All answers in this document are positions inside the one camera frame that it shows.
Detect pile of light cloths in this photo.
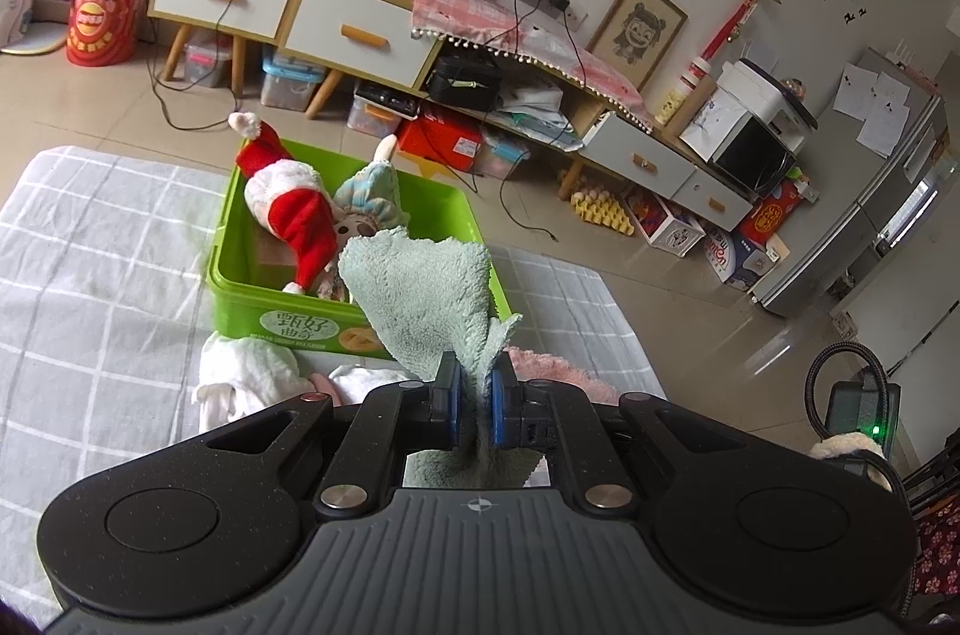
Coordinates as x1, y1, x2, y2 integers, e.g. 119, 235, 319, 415
491, 80, 583, 146

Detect red cardboard box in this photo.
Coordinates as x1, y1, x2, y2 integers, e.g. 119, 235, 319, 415
396, 114, 485, 173

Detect pink tasselled cloth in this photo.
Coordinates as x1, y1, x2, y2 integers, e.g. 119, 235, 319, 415
410, 0, 655, 131

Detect person's right forearm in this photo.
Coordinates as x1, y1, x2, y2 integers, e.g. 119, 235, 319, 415
808, 434, 895, 493

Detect clear storage box blue lid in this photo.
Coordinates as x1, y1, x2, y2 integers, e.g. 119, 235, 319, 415
261, 52, 328, 113
476, 136, 530, 181

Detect floral patterned clothing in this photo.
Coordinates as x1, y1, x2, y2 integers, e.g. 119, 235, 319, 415
911, 492, 960, 606

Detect white cloth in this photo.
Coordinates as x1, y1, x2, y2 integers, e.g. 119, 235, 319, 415
193, 331, 402, 432

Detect yellow egg tray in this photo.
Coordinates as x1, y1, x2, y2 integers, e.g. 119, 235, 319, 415
570, 185, 640, 236

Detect black microwave oven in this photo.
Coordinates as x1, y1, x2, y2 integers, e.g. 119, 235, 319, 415
709, 118, 798, 195

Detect cream bottle with red cap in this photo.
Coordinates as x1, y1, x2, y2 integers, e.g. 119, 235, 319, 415
655, 54, 710, 127

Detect clear storage box black lid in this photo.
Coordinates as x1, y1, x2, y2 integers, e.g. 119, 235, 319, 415
346, 94, 421, 140

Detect low wooden drawer cabinet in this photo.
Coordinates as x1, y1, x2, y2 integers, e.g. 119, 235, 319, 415
427, 28, 755, 233

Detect clear storage box pink contents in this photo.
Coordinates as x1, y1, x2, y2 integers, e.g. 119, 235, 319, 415
184, 43, 234, 89

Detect mouse doll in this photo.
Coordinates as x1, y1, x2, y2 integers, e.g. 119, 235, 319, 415
319, 136, 413, 303

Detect silver refrigerator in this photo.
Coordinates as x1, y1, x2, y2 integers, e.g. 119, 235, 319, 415
750, 46, 948, 318

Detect white round floor base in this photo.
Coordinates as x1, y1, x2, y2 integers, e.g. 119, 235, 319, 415
0, 24, 69, 56

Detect black bag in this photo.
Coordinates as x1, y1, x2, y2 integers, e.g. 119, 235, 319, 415
426, 54, 506, 110

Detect green plastic bin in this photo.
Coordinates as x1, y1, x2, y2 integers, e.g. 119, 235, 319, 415
208, 139, 526, 362

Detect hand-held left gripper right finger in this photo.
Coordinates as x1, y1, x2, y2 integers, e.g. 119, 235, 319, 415
491, 351, 752, 517

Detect framed cartoon drawing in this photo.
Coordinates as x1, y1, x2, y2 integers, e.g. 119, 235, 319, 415
585, 0, 689, 94

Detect red and white gift box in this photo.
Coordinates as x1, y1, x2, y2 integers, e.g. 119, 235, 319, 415
626, 185, 707, 254

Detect white printer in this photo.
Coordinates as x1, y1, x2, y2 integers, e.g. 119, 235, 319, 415
716, 58, 820, 139

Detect grey checked blanket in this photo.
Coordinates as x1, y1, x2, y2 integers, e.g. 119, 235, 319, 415
0, 146, 670, 610

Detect red snack bucket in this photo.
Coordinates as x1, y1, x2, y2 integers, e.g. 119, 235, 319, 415
66, 0, 160, 70

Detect pink plush toy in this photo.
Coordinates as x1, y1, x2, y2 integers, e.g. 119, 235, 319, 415
501, 346, 622, 410

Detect green fluffy towel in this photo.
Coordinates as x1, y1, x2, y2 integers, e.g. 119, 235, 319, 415
337, 228, 554, 493

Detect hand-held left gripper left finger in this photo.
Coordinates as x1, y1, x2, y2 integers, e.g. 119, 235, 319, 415
199, 351, 464, 525

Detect red santa plush toy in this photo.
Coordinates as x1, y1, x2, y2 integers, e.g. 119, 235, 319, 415
229, 110, 343, 296

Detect white and blue cardboard box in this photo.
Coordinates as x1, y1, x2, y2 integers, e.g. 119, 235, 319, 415
703, 230, 782, 293

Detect red and yellow box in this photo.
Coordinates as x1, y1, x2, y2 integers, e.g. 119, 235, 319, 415
739, 177, 804, 247

